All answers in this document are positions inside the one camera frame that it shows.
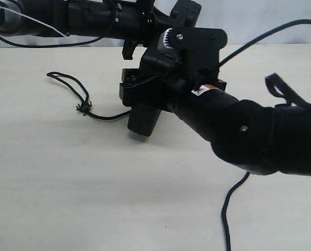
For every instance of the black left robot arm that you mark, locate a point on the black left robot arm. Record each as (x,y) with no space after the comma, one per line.
(133,22)

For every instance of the black plastic carrying case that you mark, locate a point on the black plastic carrying case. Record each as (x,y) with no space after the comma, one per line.
(143,118)

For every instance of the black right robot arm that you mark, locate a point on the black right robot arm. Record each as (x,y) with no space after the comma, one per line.
(260,140)

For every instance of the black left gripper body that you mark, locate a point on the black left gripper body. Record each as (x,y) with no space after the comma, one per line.
(151,22)

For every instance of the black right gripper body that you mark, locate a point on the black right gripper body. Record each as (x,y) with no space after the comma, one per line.
(157,83)

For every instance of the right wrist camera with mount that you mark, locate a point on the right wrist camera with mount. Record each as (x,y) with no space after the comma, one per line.
(198,50)

